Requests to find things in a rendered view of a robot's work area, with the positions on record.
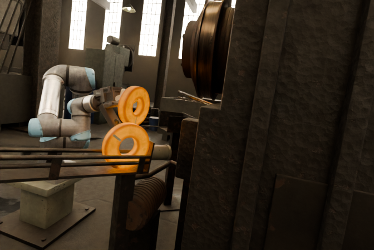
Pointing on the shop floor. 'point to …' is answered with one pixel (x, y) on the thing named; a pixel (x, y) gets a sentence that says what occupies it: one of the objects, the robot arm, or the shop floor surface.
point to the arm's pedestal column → (44, 217)
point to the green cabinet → (105, 73)
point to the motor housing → (145, 213)
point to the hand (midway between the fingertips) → (135, 101)
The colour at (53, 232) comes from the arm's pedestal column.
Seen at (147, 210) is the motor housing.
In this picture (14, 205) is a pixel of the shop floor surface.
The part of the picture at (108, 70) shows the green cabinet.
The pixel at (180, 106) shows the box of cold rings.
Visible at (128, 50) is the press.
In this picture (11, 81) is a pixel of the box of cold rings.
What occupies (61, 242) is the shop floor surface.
